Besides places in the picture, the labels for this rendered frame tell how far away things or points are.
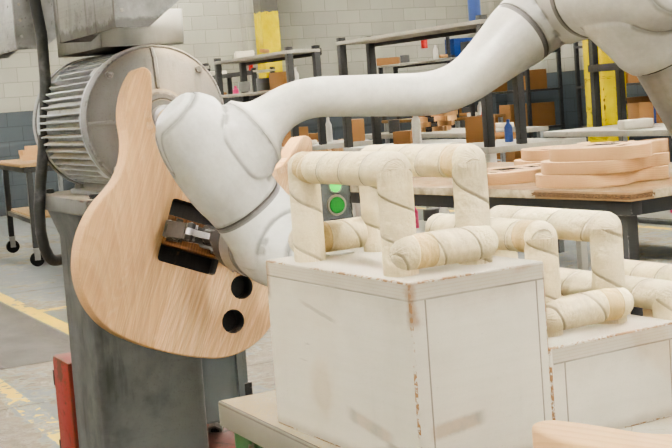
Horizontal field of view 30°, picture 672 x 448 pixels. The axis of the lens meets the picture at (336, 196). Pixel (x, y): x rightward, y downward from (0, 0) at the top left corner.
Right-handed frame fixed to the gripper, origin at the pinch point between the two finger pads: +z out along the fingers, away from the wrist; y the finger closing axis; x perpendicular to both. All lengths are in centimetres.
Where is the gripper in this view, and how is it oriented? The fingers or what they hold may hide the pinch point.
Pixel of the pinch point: (194, 237)
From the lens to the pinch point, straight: 197.0
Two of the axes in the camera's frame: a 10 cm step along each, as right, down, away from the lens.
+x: 2.4, -9.6, 1.0
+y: 8.6, 2.6, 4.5
